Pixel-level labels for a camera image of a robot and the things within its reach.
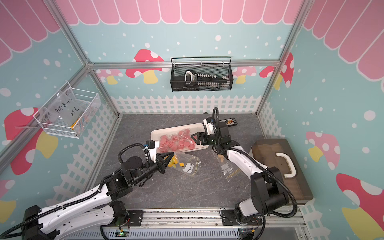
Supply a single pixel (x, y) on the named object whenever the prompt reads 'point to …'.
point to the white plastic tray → (194, 128)
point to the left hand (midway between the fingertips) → (174, 156)
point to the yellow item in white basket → (73, 124)
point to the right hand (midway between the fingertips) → (196, 135)
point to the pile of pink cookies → (175, 142)
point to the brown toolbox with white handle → (275, 154)
